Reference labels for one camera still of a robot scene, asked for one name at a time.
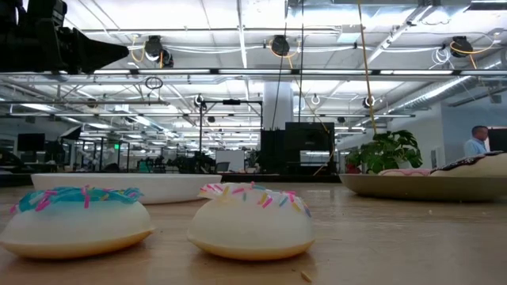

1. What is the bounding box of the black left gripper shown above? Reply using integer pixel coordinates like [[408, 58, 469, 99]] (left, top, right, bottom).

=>
[[0, 0, 130, 75]]

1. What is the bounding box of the blue-iced sprinkled donut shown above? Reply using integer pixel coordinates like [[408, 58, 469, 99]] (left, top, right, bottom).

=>
[[0, 184, 155, 260]]

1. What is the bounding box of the white-iced sprinkled donut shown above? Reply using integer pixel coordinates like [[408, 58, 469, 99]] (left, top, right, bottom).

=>
[[187, 180, 317, 261]]

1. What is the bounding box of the pale pink-iced donut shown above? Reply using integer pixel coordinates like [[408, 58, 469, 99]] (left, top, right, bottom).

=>
[[378, 168, 433, 177]]

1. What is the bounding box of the chocolate-iced donut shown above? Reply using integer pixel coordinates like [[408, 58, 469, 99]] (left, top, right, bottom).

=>
[[429, 150, 507, 178]]

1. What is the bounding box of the long ceiling light strip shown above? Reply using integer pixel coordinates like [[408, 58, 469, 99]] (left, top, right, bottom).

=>
[[0, 68, 498, 78]]

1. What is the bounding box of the white plate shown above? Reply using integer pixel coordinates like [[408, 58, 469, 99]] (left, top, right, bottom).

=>
[[30, 173, 223, 206]]

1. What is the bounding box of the white board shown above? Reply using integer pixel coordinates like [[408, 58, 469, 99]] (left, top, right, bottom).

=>
[[215, 150, 246, 173]]

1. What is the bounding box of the white building column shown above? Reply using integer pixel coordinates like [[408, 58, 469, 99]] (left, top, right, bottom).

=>
[[263, 82, 294, 131]]

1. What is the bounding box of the black cabinet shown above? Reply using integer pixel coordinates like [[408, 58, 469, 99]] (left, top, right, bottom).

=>
[[260, 121, 337, 176]]

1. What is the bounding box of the potted green plant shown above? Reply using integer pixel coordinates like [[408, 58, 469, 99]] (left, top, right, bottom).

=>
[[344, 129, 424, 175]]

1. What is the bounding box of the tan plate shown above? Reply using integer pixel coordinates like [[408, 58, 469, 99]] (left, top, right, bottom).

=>
[[339, 173, 507, 203]]

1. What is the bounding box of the person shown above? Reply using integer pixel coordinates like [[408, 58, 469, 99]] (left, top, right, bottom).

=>
[[463, 125, 490, 158]]

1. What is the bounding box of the black ceiling cable reel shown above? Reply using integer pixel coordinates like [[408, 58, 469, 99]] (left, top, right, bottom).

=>
[[143, 35, 175, 69], [270, 34, 292, 58], [450, 36, 475, 59]]

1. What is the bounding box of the coiled black cable loop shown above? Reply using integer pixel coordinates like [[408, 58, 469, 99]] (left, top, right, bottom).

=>
[[144, 76, 165, 91]]

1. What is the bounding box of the dark wall monitor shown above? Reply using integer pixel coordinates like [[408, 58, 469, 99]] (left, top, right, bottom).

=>
[[17, 132, 46, 153]]

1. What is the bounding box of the black metal frame stand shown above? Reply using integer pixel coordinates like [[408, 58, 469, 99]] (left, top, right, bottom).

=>
[[198, 99, 264, 154]]

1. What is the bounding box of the black hanging cable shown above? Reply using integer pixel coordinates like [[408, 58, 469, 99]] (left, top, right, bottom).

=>
[[298, 0, 306, 124]]

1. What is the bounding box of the yellow hanging rope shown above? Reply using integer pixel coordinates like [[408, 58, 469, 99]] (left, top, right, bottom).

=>
[[356, 0, 378, 135]]

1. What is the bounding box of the silver ventilation duct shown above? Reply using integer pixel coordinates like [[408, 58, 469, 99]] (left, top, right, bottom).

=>
[[386, 74, 476, 115]]

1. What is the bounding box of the dark monitor with white frame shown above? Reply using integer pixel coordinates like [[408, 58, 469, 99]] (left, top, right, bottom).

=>
[[486, 126, 507, 154]]

